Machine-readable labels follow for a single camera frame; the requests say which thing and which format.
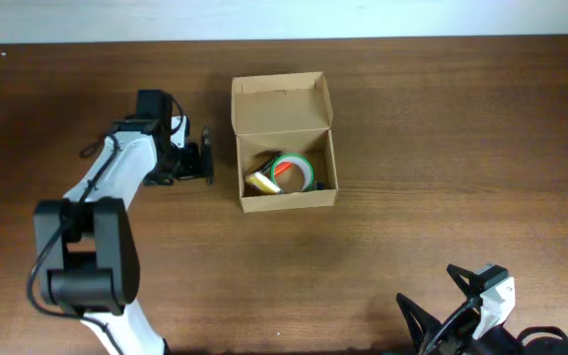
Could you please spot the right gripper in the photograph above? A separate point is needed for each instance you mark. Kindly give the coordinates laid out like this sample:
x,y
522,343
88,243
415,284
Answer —
x,y
455,311

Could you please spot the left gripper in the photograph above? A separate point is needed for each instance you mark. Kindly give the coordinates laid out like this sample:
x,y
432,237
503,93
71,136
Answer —
x,y
206,155

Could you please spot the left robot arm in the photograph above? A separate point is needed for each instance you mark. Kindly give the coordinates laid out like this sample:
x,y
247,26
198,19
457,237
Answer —
x,y
86,267

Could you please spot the yellow sticky note pad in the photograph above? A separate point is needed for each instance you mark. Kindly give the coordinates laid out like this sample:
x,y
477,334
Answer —
x,y
263,183

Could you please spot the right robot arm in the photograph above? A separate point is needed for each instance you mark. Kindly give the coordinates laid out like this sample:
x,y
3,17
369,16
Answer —
x,y
539,340

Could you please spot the green tape roll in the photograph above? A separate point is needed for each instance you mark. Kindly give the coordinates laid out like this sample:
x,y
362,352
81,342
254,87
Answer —
x,y
301,163

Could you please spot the black pen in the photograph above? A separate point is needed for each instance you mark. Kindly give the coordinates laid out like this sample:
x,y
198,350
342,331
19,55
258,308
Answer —
x,y
266,166

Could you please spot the brown cardboard box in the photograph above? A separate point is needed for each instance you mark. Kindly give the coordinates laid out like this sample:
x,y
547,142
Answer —
x,y
291,113

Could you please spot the orange black stapler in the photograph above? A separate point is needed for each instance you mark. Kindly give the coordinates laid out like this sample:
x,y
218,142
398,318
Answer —
x,y
281,168

